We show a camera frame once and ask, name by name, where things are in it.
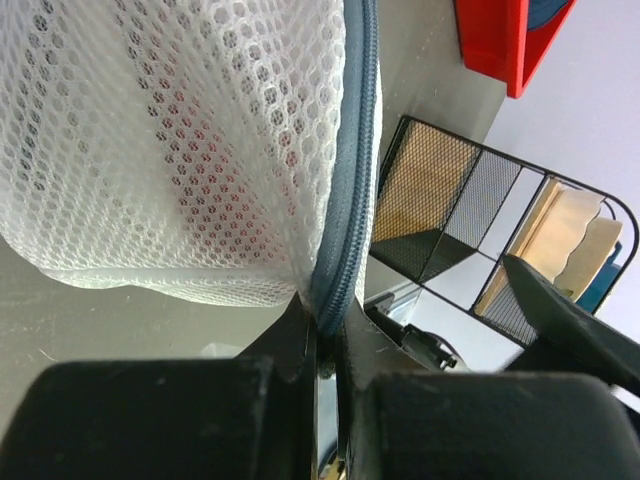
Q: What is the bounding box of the red plastic bin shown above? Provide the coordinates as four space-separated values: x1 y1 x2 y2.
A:
454 0 575 99

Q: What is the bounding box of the blue cup cream inside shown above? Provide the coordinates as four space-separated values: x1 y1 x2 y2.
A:
577 241 622 314

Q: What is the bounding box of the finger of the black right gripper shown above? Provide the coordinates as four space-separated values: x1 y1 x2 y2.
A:
502 255 639 390

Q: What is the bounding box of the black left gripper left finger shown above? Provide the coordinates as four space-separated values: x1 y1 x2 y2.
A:
12 299 318 479

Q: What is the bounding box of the cream bowl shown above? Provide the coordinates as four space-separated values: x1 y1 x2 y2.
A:
509 179 623 301

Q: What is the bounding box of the black wire wooden shelf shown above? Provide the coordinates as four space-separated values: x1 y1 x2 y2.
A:
370 115 639 346

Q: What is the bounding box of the white mesh laundry bag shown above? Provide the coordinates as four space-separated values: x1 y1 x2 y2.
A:
1 1 382 336

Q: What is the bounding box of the navy blue garment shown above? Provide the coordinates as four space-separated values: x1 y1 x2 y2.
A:
527 0 569 31

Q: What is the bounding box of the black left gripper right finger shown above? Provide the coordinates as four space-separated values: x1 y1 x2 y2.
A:
337 303 639 479

